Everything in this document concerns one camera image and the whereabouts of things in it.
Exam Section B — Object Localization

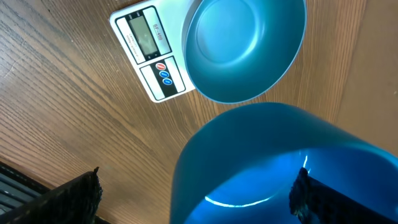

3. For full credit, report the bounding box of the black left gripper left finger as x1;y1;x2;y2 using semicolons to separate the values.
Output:
1;167;103;224

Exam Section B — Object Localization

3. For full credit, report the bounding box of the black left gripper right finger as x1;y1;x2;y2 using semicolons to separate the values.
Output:
289;167;397;224

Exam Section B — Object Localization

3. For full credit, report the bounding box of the blue plastic measuring scoop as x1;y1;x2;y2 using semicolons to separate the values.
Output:
169;103;397;223

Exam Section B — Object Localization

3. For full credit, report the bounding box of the teal blue bowl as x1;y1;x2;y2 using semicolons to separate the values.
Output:
184;0;307;104

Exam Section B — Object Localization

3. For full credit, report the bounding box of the white digital kitchen scale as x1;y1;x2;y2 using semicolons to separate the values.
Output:
109;0;201;103

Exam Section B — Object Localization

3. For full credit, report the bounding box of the black rail at table edge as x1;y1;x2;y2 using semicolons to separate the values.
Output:
0;162;50;215

